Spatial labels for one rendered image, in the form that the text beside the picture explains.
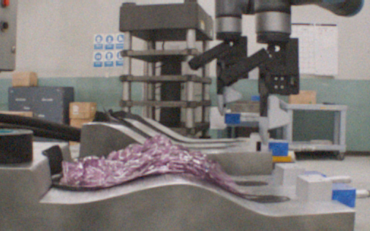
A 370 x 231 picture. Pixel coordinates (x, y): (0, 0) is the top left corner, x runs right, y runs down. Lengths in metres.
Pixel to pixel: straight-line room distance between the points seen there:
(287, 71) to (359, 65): 6.71
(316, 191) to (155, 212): 0.22
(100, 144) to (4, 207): 0.41
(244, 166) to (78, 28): 7.60
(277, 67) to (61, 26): 7.75
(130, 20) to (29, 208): 4.65
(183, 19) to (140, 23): 0.50
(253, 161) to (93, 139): 0.31
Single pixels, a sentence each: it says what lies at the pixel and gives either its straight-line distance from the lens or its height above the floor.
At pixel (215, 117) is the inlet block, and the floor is 0.93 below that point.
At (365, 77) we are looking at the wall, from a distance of 7.55.
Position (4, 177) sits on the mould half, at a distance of 0.51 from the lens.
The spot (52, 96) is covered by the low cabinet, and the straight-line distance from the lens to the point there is 7.87.
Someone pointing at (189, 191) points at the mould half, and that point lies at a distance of 0.49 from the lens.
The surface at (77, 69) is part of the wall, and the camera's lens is 8.22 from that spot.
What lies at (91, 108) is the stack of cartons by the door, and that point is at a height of 0.73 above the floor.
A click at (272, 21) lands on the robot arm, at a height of 1.13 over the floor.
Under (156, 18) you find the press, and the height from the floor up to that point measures 1.84.
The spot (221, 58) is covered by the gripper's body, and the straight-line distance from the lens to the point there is 1.15.
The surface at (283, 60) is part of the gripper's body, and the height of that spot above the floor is 1.06.
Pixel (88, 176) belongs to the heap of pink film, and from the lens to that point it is 0.56.
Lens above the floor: 0.99
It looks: 3 degrees down
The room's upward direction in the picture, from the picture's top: 1 degrees clockwise
